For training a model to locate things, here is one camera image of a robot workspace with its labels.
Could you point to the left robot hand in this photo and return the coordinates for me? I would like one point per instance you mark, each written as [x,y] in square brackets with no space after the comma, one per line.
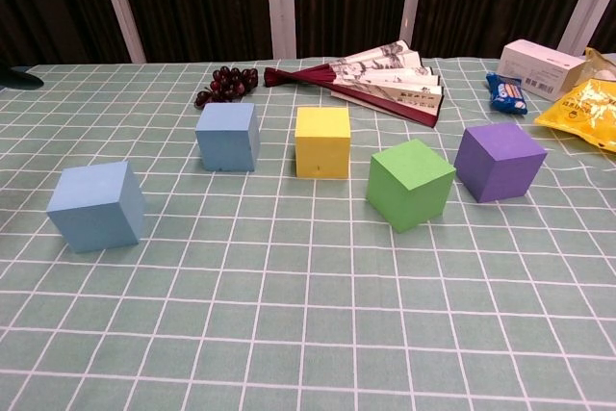
[17,80]

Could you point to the yellow foam cube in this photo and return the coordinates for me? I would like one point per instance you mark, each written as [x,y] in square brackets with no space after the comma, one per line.
[321,146]

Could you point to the green foam cube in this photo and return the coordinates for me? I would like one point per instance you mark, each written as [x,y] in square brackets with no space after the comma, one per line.
[409,185]

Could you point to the purple foam cube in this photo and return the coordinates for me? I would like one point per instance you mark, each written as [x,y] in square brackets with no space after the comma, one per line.
[495,161]

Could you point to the light blue foam cube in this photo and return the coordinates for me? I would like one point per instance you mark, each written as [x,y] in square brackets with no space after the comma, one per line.
[226,139]
[91,209]

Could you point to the dark red grape bunch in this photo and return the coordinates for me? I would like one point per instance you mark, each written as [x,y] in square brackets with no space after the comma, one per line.
[231,84]

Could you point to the painted paper folding fan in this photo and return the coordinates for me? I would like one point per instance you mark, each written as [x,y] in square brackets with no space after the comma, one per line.
[385,79]

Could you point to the green checkered tablecloth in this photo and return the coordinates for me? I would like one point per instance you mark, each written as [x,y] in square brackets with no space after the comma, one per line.
[308,310]

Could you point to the blue cookie packet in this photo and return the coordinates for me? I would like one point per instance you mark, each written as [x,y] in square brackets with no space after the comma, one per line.
[507,95]

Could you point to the white cardboard box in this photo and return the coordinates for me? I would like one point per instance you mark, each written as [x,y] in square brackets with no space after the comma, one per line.
[534,64]

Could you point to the yellow snack bag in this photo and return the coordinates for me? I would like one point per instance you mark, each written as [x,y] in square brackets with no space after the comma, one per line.
[587,112]

